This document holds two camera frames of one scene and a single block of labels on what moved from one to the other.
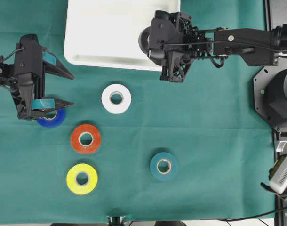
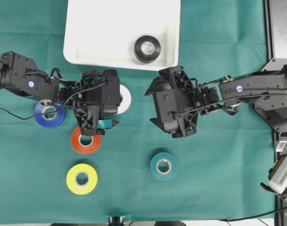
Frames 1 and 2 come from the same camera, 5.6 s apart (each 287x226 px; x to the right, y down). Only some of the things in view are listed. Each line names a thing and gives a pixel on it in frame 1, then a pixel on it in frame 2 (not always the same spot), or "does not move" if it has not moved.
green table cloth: [132, 145] does not move
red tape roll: [80, 147] does not move
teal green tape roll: [170, 173] does not move
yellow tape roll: [76, 188] does not move
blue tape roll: [59, 120] does not move
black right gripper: [173, 43] → [176, 96]
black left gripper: [28, 92] → [101, 95]
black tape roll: [144, 40] → [150, 58]
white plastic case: [104, 34] does not move
